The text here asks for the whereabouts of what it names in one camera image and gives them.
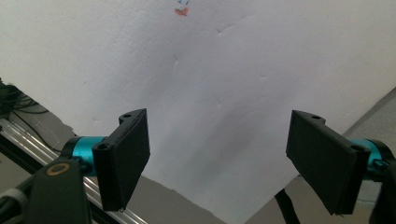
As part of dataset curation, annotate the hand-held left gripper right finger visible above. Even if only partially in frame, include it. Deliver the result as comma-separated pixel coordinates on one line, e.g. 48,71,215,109
285,109,396,217

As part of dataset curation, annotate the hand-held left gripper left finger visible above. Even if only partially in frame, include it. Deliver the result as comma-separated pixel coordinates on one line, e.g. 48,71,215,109
61,107,151,213

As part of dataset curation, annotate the black strap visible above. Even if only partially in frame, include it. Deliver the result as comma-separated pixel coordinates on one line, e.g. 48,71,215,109
274,188,302,224

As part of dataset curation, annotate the aluminium frame rail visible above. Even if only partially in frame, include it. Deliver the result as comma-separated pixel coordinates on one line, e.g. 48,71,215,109
0,119,148,224

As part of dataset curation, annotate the black cables bundle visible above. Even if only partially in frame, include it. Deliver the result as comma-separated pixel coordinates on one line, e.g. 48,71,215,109
0,78,50,120

